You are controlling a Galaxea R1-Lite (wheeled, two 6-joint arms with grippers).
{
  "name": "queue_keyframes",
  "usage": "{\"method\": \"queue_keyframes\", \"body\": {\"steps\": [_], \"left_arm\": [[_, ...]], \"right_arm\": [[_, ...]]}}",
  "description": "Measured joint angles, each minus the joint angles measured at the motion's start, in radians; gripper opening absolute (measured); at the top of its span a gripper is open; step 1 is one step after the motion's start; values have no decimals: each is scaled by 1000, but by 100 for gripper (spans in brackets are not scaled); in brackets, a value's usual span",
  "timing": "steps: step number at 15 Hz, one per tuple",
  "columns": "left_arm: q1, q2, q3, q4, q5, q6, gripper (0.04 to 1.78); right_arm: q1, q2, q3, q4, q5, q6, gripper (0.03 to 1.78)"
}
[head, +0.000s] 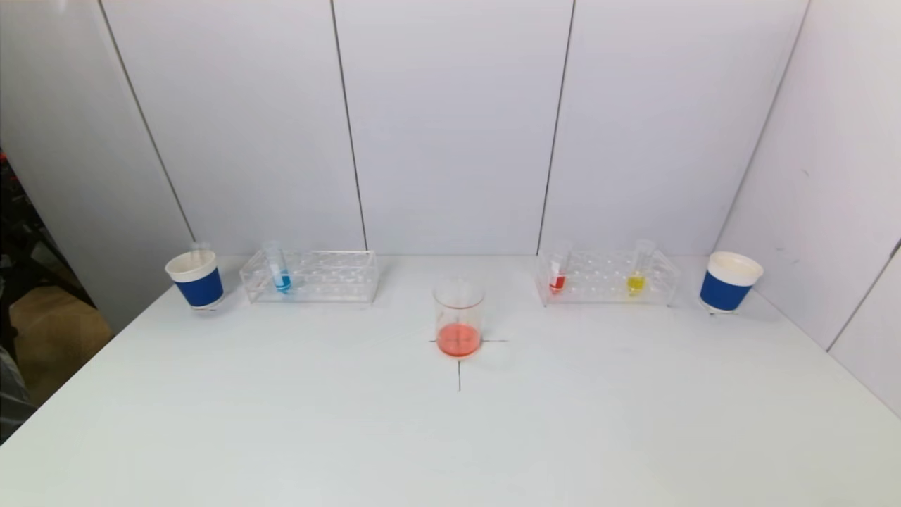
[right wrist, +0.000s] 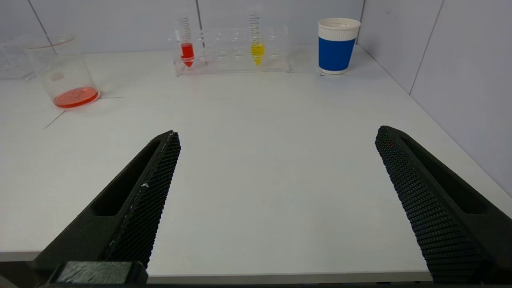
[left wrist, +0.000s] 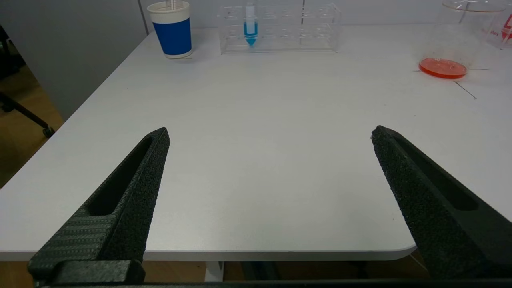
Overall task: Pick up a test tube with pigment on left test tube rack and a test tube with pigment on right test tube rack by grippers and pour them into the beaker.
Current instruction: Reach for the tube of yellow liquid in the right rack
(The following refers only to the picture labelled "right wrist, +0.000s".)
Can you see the clear acrylic test tube rack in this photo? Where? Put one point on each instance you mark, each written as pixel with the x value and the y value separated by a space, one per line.
pixel 228 52

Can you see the test tube with red pigment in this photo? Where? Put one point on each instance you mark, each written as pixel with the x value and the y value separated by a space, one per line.
pixel 187 52

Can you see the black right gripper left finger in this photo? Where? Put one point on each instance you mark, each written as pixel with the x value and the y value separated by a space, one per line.
pixel 132 208

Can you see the clear glass beaker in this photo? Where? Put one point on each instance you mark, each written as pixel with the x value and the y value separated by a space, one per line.
pixel 76 97

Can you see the white paper cup blue sleeve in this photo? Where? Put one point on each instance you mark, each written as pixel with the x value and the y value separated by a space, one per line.
pixel 336 54

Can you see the test tube with yellow pigment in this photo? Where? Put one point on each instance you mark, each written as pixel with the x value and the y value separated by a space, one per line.
pixel 258 50

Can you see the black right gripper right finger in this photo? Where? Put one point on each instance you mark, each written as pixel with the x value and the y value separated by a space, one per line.
pixel 440 208

